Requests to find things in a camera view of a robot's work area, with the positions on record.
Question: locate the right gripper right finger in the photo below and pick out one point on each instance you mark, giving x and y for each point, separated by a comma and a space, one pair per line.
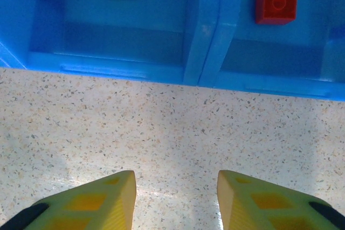
258, 208

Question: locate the blue plastic bin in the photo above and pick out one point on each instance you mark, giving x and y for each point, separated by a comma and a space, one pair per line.
121, 38
269, 52

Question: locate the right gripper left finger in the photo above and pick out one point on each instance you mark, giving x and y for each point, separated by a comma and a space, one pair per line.
102, 208

